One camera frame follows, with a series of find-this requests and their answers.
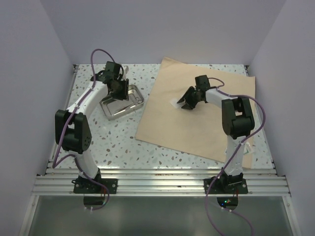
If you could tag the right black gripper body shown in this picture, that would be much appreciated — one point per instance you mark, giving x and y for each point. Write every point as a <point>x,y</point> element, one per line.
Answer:
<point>196,93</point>

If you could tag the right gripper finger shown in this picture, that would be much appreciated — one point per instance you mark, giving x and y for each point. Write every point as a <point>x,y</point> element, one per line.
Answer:
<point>186,95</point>
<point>191,102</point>

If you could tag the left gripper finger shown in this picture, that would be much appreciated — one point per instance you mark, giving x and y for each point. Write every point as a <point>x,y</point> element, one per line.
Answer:
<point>116,93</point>
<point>124,91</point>

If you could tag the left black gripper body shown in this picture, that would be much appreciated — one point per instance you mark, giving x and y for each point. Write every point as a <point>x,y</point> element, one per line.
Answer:
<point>119,82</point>

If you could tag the steel tweezers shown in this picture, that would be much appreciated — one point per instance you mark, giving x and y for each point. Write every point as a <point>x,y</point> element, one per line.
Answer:
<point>125,108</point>

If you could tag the small steel scissors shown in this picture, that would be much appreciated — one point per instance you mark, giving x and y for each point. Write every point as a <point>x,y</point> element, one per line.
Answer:
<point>138,101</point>

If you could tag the stainless steel tray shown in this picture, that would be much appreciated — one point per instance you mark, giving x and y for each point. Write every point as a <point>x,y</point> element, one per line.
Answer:
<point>109,105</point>

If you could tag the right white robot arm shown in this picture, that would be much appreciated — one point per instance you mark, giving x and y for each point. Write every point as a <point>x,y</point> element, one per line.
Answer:
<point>237,118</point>

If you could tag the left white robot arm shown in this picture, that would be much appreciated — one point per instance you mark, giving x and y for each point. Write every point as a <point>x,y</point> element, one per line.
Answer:
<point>72,131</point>

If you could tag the beige cloth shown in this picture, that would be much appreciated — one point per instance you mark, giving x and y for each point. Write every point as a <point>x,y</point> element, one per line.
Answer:
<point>199,131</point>

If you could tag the clear plastic packet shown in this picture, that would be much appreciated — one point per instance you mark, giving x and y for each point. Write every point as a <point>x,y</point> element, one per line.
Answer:
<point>248,149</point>

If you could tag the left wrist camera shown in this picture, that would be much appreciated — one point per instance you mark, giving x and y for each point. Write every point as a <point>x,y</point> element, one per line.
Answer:
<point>125,71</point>

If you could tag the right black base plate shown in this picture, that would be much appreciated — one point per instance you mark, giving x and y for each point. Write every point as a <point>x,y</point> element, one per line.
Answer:
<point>229,185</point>

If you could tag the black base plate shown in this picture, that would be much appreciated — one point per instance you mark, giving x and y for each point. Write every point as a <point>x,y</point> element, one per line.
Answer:
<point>85,186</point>
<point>229,185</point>

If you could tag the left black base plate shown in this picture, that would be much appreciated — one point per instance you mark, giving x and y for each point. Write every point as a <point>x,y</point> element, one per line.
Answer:
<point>85,186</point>

